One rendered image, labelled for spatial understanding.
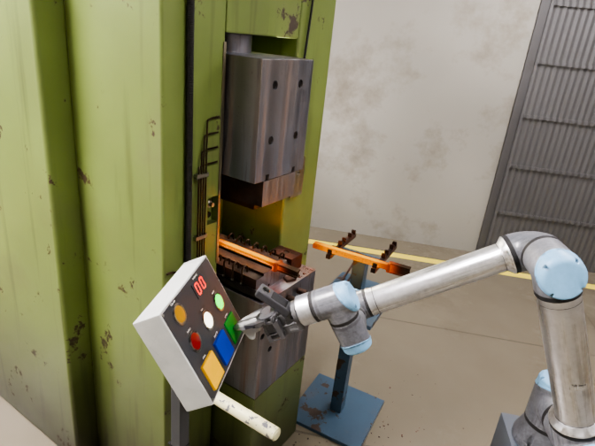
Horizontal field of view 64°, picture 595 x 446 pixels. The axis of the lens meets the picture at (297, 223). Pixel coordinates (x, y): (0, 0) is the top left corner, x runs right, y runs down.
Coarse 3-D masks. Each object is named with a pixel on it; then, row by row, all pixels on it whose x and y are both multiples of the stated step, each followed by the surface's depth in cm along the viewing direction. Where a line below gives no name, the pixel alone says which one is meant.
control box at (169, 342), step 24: (192, 264) 139; (168, 288) 127; (192, 288) 129; (216, 288) 141; (144, 312) 117; (168, 312) 115; (192, 312) 125; (216, 312) 137; (144, 336) 115; (168, 336) 114; (216, 336) 132; (240, 336) 145; (168, 360) 116; (192, 360) 118; (192, 384) 118; (192, 408) 121
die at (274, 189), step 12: (228, 180) 171; (240, 180) 168; (276, 180) 168; (288, 180) 175; (228, 192) 172; (240, 192) 169; (252, 192) 166; (264, 192) 164; (276, 192) 171; (288, 192) 177; (264, 204) 166
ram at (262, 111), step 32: (256, 64) 145; (288, 64) 155; (256, 96) 148; (288, 96) 160; (224, 128) 159; (256, 128) 151; (288, 128) 165; (224, 160) 163; (256, 160) 155; (288, 160) 171
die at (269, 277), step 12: (228, 240) 204; (228, 252) 193; (240, 252) 192; (264, 252) 196; (216, 264) 186; (240, 264) 185; (252, 264) 186; (264, 264) 185; (228, 276) 184; (240, 276) 180; (252, 276) 179; (264, 276) 180; (276, 276) 188
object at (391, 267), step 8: (320, 248) 212; (328, 248) 209; (336, 248) 210; (344, 256) 207; (352, 256) 205; (360, 256) 205; (368, 264) 203; (384, 264) 200; (392, 264) 198; (400, 264) 199; (392, 272) 199; (400, 272) 198; (408, 272) 196
